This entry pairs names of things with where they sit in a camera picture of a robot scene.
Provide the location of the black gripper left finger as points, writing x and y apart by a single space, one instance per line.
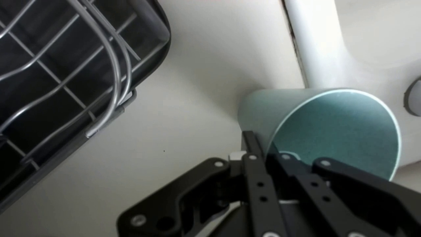
175 202

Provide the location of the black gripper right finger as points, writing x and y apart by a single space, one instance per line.
350 193

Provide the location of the teal plastic cup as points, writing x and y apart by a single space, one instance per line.
337 127

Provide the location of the white ceramic sink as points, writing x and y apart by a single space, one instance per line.
324 44

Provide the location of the dark dish rack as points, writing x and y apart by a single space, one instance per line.
66 66

